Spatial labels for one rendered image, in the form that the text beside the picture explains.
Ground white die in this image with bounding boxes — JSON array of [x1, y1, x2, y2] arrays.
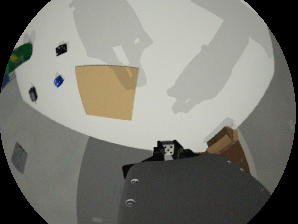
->
[[161, 141, 174, 155]]

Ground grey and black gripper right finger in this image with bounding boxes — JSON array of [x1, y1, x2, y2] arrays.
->
[[171, 140, 199, 160]]

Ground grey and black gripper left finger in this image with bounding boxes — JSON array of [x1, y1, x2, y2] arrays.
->
[[122, 141, 165, 179]]

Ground open brown cardboard box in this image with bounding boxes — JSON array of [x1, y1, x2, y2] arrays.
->
[[206, 126, 238, 154]]

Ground black die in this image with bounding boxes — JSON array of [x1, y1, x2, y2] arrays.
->
[[56, 44, 67, 56]]

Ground green soda can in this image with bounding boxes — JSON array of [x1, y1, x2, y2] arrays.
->
[[5, 42, 33, 75]]

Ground tan square mat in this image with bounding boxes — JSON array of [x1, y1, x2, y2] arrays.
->
[[75, 65, 139, 121]]

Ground blue die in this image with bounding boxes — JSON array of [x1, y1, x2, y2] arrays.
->
[[54, 76, 64, 88]]

